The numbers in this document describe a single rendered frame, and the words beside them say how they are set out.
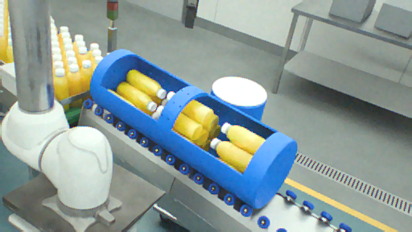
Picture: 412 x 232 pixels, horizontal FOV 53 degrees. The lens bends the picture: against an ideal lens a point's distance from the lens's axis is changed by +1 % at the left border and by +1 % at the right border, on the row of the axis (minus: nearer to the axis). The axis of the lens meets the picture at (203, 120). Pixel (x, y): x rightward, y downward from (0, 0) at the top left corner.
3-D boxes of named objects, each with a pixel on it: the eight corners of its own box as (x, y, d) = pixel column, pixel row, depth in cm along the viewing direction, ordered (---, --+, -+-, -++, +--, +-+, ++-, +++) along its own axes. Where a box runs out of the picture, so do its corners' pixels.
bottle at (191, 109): (199, 126, 158) (165, 105, 166) (209, 125, 163) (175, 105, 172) (206, 109, 155) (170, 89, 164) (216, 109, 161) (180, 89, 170)
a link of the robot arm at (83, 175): (83, 219, 120) (87, 159, 108) (39, 189, 126) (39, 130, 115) (121, 191, 132) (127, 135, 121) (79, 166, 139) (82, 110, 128)
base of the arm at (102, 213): (88, 244, 119) (89, 230, 117) (39, 205, 129) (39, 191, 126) (132, 213, 133) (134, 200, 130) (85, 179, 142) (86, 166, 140)
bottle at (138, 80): (136, 66, 188) (165, 82, 179) (138, 78, 193) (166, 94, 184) (124, 73, 184) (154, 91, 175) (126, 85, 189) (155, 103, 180)
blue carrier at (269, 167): (246, 223, 145) (266, 159, 130) (88, 113, 185) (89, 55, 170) (285, 188, 165) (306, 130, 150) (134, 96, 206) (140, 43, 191)
